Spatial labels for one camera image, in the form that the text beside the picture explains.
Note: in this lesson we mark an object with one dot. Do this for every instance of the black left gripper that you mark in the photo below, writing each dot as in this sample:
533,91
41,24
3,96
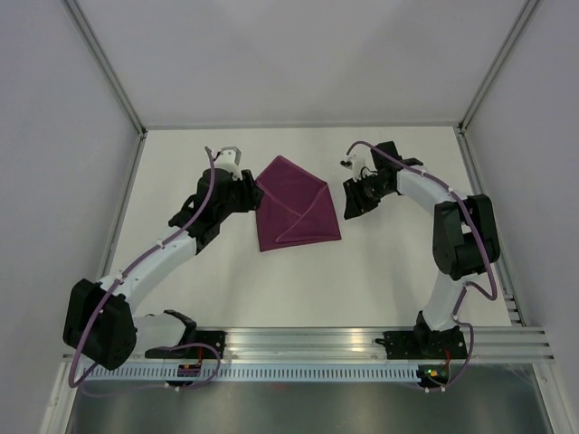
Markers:
251,193

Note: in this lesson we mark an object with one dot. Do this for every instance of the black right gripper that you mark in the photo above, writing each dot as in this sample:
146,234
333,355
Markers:
355,204

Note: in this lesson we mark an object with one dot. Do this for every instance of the purple cloth napkin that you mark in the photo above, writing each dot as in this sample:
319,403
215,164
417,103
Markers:
297,208

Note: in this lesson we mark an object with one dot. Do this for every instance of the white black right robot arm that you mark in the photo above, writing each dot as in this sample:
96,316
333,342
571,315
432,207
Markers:
464,247

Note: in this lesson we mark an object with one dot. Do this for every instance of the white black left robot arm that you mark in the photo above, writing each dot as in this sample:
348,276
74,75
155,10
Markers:
101,322

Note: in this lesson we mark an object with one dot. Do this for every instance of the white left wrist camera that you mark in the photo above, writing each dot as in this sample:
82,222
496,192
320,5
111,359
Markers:
228,159

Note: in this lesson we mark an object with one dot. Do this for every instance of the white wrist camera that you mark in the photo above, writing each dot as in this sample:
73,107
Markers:
357,166
228,159

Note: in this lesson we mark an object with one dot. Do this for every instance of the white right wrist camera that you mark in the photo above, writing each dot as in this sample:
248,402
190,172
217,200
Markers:
357,166

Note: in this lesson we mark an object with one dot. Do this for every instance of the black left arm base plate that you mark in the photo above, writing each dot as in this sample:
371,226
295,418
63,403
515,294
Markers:
204,344

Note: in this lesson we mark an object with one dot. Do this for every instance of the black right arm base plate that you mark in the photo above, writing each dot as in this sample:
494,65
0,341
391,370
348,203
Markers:
436,346

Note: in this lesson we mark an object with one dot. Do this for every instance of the white slotted cable duct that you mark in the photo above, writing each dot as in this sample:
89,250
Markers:
261,372

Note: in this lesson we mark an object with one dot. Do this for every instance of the aluminium front rail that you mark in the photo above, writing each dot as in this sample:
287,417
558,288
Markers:
492,344

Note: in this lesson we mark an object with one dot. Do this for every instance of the aluminium left frame post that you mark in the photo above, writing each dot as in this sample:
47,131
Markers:
91,40

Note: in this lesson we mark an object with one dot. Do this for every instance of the aluminium frame post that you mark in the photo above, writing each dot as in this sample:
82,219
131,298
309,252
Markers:
515,33
91,40

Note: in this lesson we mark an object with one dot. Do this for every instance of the aluminium right frame post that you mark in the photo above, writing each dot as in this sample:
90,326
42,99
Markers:
515,33

